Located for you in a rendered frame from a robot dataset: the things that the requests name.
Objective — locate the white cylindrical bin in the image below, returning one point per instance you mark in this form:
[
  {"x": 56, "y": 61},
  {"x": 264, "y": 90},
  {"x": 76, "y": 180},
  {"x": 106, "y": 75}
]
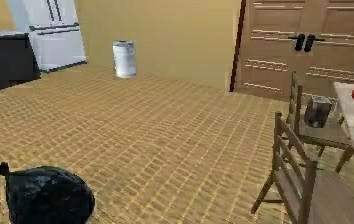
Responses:
[{"x": 124, "y": 59}]

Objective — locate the brown wooden door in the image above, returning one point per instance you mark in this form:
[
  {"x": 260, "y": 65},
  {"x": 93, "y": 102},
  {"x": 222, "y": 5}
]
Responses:
[{"x": 285, "y": 66}]

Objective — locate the white fridge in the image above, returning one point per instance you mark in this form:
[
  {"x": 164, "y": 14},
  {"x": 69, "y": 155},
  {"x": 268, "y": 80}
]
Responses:
[{"x": 56, "y": 46}]

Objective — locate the grey box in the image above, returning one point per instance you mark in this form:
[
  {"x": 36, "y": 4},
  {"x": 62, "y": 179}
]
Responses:
[{"x": 317, "y": 112}]

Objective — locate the brown wooden chair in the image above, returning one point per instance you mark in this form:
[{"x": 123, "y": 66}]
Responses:
[
  {"x": 321, "y": 135},
  {"x": 305, "y": 196}
]

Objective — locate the black garbage bag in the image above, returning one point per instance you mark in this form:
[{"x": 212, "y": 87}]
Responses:
[{"x": 48, "y": 198}]

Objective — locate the black kitchen counter cabinet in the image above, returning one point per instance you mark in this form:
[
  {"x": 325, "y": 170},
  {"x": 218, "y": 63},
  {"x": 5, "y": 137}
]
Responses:
[{"x": 8, "y": 60}]

